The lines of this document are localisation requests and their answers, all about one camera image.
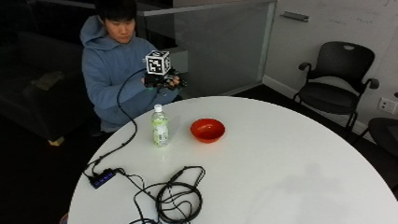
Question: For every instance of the black USB hub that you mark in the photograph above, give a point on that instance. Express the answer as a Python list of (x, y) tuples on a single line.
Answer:
[(103, 178)]

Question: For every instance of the red bowl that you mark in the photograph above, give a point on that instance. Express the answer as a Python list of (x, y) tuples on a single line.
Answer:
[(208, 130)]

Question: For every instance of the white cube with black markers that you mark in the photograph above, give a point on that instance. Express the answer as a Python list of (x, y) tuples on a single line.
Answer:
[(156, 62)]

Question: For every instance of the clear bottle with green label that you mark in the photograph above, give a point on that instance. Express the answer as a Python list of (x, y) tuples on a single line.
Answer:
[(160, 127)]

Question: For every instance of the dark cushion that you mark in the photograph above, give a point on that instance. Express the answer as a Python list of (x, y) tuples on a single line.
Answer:
[(47, 80)]

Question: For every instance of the person in blue hoodie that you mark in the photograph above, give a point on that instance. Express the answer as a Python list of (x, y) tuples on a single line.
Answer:
[(108, 65)]

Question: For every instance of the glass partition panel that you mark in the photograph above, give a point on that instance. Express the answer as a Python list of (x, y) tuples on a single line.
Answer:
[(224, 46)]

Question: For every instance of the black office chair with armrests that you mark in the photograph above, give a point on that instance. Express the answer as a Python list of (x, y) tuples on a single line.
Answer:
[(333, 90)]

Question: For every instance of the dark sofa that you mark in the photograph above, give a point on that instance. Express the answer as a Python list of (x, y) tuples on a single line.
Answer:
[(38, 93)]

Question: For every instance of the white wall socket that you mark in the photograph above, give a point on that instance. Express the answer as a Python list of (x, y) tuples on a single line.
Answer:
[(388, 105)]

